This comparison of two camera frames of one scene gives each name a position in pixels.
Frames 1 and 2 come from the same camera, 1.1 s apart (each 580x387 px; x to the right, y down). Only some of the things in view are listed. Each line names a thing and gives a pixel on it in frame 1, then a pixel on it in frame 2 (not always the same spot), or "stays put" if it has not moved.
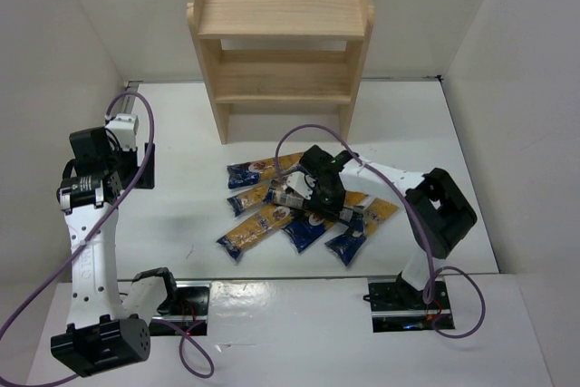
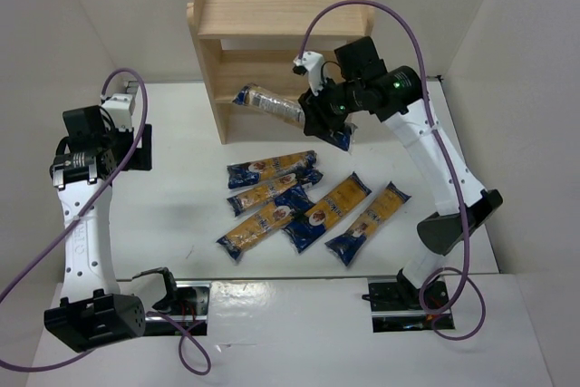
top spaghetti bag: [250, 173] stays put
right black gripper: [326, 199] -> [318, 114]
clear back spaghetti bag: [279, 195] -> [287, 108]
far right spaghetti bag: [345, 246] stays put
